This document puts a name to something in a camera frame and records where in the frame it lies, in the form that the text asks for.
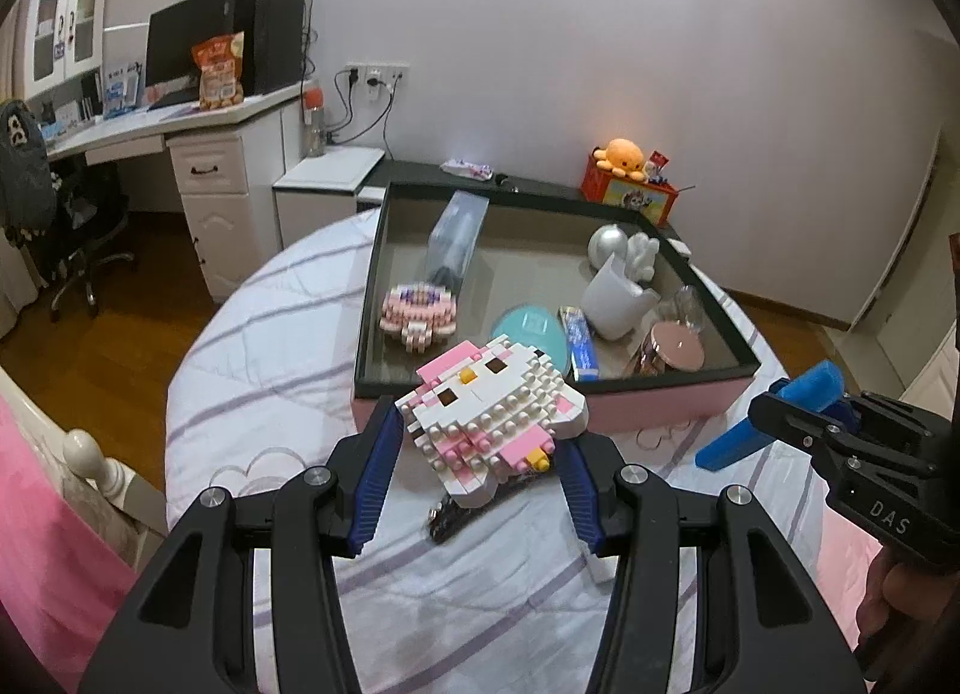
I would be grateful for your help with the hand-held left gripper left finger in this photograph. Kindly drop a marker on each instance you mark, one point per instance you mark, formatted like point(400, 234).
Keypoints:
point(371, 484)

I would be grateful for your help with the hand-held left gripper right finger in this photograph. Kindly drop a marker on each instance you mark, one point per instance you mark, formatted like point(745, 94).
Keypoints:
point(581, 499)

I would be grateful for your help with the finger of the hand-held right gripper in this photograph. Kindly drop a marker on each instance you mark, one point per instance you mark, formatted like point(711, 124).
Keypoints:
point(817, 382)
point(731, 448)

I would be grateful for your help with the pink box with dark rim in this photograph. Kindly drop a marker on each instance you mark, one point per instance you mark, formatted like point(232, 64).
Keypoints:
point(660, 405)

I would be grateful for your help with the rose gold lid jar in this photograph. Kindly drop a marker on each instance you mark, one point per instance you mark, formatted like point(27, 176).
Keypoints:
point(675, 352)

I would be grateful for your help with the white pink brick cat toy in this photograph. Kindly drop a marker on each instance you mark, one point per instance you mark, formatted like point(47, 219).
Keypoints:
point(487, 401)

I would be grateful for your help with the blue and gold rectangular box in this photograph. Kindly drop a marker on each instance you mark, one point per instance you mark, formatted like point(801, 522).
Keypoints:
point(579, 349)

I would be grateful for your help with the white claw shaped ornament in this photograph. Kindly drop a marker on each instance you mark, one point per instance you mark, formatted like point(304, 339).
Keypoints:
point(643, 255)

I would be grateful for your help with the silver ball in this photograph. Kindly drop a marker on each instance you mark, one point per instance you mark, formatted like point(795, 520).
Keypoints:
point(609, 244)

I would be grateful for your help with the clear package with black item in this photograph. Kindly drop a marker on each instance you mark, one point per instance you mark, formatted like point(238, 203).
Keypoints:
point(457, 236)

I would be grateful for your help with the person's right hand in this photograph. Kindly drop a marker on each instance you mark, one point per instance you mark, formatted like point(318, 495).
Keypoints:
point(892, 596)

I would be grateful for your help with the white paper card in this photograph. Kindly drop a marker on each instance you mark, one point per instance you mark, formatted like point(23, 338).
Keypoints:
point(600, 570)

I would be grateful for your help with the small black object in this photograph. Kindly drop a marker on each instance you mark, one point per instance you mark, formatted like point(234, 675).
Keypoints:
point(450, 518)

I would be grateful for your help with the pink brick flower toy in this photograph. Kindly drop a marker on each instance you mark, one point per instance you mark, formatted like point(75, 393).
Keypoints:
point(416, 307)

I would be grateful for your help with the white plastic cup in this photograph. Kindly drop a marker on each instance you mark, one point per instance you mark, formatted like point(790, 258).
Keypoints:
point(611, 304)

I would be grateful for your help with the red printed box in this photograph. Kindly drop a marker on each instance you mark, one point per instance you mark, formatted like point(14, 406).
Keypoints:
point(622, 199)

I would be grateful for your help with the small red white item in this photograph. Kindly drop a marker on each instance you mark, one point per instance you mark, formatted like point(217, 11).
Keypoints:
point(658, 165)

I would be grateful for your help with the orange plush toy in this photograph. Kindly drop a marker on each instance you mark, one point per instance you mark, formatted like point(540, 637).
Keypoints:
point(622, 157)

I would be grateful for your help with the white drawer unit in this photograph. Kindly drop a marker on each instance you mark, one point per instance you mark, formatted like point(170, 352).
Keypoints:
point(214, 206)

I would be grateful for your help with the white side table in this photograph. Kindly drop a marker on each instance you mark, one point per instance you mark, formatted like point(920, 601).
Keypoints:
point(330, 165)

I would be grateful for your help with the dark low table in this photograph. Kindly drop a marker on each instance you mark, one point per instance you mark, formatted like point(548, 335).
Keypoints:
point(540, 180)

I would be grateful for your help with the small colourful wrapper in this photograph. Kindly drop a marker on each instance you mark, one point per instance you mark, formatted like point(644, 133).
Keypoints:
point(465, 169)

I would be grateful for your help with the pink cloth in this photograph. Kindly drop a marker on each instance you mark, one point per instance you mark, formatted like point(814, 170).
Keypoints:
point(52, 574)

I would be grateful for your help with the clear bottle with orange cap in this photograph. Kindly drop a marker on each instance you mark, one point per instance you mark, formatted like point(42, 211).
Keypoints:
point(315, 131)

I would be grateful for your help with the black office chair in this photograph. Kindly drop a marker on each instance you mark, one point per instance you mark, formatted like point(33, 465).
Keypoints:
point(90, 229)

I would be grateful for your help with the white desk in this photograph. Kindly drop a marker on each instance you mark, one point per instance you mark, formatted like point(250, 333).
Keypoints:
point(150, 127)

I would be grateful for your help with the orange snack bag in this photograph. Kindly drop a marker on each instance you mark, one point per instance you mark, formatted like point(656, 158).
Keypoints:
point(217, 75)

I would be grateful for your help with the black computer tower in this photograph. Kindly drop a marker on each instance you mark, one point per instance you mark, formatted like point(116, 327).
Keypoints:
point(274, 41)

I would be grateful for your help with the blue white boxes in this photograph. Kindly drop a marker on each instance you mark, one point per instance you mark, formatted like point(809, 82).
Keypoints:
point(124, 90)

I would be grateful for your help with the black jacket with white print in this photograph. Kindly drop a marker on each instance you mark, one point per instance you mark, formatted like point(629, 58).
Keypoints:
point(22, 169)

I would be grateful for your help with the black computer monitor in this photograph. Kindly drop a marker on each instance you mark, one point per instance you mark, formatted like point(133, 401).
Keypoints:
point(187, 41)

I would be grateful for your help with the white hutch cabinet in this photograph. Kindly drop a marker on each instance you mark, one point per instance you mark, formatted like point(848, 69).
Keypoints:
point(45, 71)

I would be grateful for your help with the cream bed post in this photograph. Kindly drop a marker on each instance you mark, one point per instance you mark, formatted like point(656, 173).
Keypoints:
point(90, 450)

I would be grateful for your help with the white wall socket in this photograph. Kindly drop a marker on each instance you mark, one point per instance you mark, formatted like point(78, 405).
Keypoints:
point(375, 70)

